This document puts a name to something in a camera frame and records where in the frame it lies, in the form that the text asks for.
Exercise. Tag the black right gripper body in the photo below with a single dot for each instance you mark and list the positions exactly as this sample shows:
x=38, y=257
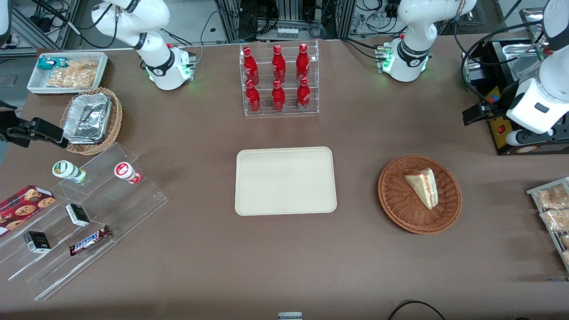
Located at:
x=5, y=122

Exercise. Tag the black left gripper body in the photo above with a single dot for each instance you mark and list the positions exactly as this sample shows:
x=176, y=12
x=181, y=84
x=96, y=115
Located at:
x=501, y=103

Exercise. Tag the triangular sandwich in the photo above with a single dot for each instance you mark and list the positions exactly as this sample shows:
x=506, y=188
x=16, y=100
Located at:
x=424, y=189

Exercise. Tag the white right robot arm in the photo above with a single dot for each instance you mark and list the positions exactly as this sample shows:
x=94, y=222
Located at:
x=133, y=18

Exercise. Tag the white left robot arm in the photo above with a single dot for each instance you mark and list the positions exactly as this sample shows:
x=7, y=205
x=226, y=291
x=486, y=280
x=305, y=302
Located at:
x=413, y=26

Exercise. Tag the aluminium foil tray stack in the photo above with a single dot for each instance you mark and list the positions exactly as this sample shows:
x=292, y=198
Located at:
x=86, y=118

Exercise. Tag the light oval wicker basket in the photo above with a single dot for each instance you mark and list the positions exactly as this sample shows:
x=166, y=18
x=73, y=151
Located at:
x=91, y=150

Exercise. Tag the brown round wicker basket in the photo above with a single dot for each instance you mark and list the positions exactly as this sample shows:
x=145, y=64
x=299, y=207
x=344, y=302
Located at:
x=400, y=204

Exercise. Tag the beige rectangular tray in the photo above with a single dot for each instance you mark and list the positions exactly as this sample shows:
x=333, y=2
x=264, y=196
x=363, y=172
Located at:
x=266, y=186

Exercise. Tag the black food warmer appliance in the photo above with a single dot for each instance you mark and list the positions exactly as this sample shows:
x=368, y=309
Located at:
x=502, y=140

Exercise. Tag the green lid yogurt bottle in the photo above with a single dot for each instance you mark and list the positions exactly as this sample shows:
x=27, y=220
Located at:
x=66, y=170

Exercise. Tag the white plastic bin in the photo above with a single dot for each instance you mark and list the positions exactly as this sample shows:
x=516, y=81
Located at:
x=33, y=85

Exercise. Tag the steel warmer pan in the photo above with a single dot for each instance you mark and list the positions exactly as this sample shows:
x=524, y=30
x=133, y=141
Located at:
x=522, y=62

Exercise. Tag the clear bag of crackers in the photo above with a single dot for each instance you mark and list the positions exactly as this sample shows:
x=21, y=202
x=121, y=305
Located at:
x=71, y=79
x=84, y=65

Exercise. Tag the teal snack packet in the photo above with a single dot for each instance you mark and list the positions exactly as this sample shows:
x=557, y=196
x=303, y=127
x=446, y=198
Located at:
x=46, y=63

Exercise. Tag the red cookie box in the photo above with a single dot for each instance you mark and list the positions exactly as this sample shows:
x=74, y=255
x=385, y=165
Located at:
x=22, y=206

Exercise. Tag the small black carton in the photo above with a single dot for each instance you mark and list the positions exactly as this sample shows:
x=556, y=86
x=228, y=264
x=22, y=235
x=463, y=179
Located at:
x=38, y=242
x=78, y=214

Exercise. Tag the red lid yogurt bottle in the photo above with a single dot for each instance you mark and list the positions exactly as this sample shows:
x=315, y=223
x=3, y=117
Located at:
x=124, y=171

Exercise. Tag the clear bag of pastry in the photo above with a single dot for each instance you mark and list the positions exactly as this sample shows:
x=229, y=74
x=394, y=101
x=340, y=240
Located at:
x=566, y=258
x=555, y=220
x=564, y=241
x=551, y=198

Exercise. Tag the brown Snickers bar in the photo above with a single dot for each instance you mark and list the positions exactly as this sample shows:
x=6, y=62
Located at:
x=89, y=240

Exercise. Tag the clear acrylic stepped display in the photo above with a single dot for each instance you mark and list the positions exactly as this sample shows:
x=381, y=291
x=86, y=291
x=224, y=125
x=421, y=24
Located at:
x=133, y=209

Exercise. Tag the red cola bottle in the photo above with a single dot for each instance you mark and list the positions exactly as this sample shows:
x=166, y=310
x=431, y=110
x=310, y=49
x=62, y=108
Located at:
x=253, y=100
x=250, y=66
x=278, y=64
x=303, y=97
x=302, y=64
x=278, y=98

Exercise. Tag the clear acrylic bottle rack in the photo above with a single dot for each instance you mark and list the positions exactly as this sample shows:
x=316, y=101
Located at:
x=289, y=112

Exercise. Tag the small grey box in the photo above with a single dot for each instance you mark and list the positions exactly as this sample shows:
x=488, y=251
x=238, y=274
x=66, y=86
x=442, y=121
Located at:
x=290, y=316

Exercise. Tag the aluminium frame rack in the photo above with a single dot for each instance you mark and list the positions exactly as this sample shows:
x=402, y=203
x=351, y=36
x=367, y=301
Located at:
x=289, y=13

